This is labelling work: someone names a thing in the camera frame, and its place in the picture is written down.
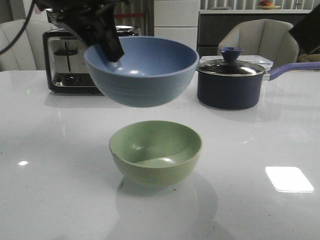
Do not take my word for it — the dark blue saucepan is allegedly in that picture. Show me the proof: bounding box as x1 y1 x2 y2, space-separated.
197 62 320 110

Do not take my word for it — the beige armchair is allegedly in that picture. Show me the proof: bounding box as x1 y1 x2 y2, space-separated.
217 19 300 67
0 19 57 72

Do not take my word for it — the glass pot lid blue knob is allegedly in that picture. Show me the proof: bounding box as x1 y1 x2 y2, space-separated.
196 46 265 77

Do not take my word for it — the dark counter with drawers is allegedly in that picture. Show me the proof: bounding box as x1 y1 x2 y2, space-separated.
197 12 307 57

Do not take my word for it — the black and chrome toaster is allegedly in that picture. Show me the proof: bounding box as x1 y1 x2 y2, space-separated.
42 24 142 95

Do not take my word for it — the green plastic bowl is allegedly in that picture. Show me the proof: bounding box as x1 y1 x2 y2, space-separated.
109 120 203 187

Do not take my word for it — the white cabinet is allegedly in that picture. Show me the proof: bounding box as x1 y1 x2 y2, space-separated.
153 0 200 50

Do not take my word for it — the beige armchair on left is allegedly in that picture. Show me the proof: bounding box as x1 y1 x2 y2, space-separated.
0 19 57 72

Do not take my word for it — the clear plastic storage container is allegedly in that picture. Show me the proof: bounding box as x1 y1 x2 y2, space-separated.
199 55 273 71

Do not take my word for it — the black gripper finger inside blue bowl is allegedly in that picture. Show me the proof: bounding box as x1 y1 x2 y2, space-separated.
96 3 124 62

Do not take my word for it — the blue plastic bowl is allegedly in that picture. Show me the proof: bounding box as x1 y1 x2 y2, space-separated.
84 36 199 108

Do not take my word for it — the fruit bowl on counter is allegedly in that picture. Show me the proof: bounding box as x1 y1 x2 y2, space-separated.
257 0 281 10

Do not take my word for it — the beige armchair on right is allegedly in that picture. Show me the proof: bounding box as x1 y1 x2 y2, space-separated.
217 19 300 67

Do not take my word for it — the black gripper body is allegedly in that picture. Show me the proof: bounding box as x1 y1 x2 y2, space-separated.
35 0 129 47
289 5 320 54

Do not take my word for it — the black cable at left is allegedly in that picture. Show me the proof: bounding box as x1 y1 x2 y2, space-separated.
0 0 36 55

